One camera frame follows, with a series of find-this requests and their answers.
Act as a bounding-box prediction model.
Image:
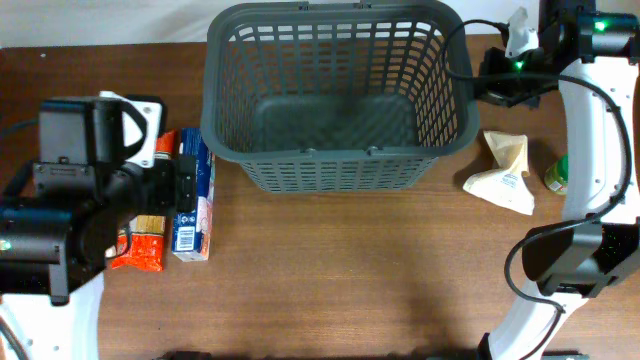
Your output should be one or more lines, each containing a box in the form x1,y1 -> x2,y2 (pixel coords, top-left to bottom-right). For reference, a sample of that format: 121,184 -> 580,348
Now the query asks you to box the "blue pasta box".
171,128 -> 216,262

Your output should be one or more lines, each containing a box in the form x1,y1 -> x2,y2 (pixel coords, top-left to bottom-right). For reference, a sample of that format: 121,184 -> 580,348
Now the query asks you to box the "orange spaghetti package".
110,130 -> 177,272

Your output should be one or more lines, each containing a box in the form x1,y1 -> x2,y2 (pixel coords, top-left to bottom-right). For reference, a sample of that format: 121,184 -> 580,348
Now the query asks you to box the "green lid pesto jar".
544,155 -> 569,195

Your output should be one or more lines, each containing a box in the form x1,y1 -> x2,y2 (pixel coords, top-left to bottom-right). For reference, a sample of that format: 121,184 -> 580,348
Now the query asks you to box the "beige bag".
463,130 -> 535,216

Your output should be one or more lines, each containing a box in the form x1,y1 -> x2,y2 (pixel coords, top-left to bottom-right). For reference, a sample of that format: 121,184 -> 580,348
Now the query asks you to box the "grey plastic basket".
200,1 -> 479,193

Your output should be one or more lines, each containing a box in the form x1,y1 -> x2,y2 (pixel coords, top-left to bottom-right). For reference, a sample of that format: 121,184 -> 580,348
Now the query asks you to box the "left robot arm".
1,93 -> 196,359

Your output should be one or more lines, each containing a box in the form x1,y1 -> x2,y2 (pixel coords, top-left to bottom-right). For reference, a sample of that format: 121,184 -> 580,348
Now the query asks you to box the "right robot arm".
478,1 -> 639,359

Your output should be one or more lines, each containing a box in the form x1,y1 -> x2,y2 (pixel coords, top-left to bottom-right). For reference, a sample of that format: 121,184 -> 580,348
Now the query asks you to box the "right black cable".
439,18 -> 634,360

